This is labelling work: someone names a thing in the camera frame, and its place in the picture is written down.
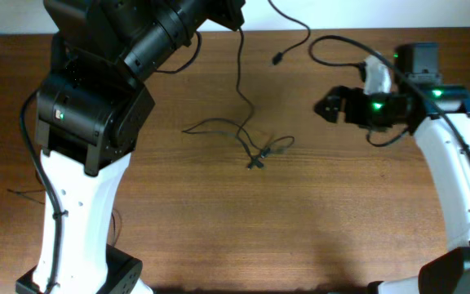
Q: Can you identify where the black USB cable short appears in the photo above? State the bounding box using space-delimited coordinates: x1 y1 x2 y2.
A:
7 189 122 247

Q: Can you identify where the black USB cable looped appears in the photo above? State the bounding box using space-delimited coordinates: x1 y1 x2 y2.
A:
255 136 296 161

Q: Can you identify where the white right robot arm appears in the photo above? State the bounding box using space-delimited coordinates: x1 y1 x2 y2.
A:
314 41 470 293

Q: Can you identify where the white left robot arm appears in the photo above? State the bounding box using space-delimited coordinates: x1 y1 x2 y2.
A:
16 0 244 293

